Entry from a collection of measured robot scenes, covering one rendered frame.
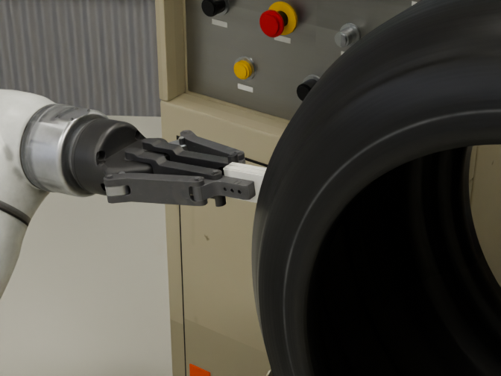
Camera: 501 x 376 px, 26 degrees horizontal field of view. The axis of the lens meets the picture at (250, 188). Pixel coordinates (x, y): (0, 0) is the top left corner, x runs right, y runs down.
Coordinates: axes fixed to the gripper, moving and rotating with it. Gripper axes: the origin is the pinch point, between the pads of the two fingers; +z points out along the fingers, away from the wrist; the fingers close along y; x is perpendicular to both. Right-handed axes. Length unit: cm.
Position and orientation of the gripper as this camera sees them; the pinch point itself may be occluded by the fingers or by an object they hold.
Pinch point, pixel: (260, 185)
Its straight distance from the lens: 97.0
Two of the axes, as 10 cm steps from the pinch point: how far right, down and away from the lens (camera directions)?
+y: 5.7, -4.0, 7.2
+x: 1.2, 9.0, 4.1
